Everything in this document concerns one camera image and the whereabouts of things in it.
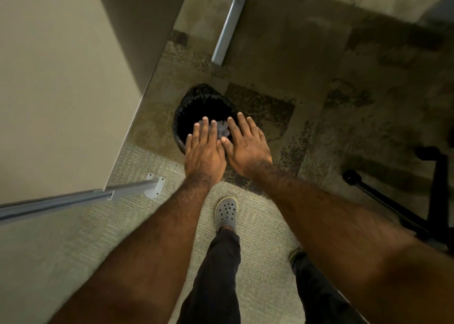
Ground person's left hand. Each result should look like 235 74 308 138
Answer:
184 117 227 186

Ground grey metal rail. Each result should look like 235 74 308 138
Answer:
0 173 166 226

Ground person's right forearm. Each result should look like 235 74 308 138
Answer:
248 162 454 324

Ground grey metal desk leg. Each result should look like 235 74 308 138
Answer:
211 0 254 66

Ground black trousers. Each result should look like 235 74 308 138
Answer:
176 227 368 324

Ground black trash bin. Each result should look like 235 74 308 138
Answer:
173 83 239 156

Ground person's right hand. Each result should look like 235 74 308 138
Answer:
219 112 273 179

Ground grey perforated clog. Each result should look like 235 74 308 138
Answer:
288 246 308 268
214 196 239 234

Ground person's left forearm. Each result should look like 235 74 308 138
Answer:
48 173 215 324

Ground white paper scraps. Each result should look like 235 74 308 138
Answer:
198 120 232 140

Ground black mesh office chair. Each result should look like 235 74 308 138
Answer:
342 146 454 254

